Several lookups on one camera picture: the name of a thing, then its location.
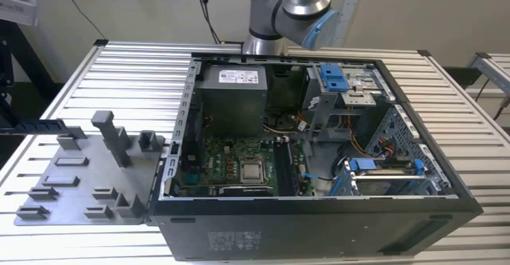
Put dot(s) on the grey power supply unit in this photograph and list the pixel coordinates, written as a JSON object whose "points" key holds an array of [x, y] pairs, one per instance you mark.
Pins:
{"points": [[231, 107]]}

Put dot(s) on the grey plastic parts rack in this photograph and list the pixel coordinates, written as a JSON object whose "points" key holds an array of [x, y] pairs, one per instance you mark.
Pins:
{"points": [[95, 163]]}

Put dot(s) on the black box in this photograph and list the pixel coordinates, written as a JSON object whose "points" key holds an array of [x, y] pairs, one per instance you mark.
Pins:
{"points": [[462, 77]]}

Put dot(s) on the black graphics card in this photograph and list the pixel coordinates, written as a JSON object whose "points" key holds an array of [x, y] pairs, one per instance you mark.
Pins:
{"points": [[247, 191]]}

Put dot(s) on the metal slat side table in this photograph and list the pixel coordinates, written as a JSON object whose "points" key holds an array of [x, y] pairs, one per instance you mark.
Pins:
{"points": [[494, 65]]}

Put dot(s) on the black RAM slot bank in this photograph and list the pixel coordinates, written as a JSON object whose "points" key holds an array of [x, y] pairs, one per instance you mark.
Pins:
{"points": [[279, 169]]}

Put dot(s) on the silver CPU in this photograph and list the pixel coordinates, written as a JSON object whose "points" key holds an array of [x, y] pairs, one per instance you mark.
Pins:
{"points": [[251, 172]]}

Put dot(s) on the RAM stick with blue label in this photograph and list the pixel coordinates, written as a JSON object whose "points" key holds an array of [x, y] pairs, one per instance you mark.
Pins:
{"points": [[36, 126]]}

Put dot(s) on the black open PC case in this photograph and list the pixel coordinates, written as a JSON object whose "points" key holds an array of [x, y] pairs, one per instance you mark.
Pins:
{"points": [[279, 226]]}

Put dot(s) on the CPU socket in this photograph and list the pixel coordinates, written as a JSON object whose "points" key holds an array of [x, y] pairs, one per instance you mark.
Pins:
{"points": [[240, 172]]}

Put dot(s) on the green motherboard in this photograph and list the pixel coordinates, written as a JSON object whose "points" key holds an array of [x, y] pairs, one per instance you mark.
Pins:
{"points": [[223, 163]]}

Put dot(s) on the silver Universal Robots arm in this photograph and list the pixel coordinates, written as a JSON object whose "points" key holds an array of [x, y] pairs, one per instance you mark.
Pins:
{"points": [[302, 5]]}

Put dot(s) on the hard disk in blue carrier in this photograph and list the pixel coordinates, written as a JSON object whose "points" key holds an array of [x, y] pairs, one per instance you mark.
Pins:
{"points": [[362, 164]]}

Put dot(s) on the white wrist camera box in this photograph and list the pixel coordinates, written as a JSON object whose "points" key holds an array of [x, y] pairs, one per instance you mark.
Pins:
{"points": [[17, 11]]}

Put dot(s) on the blue plastic disk carrier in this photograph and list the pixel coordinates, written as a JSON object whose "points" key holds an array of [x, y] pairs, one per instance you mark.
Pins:
{"points": [[332, 81]]}

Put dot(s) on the grey metal drive bay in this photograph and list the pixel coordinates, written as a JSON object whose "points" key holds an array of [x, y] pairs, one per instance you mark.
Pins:
{"points": [[324, 109]]}

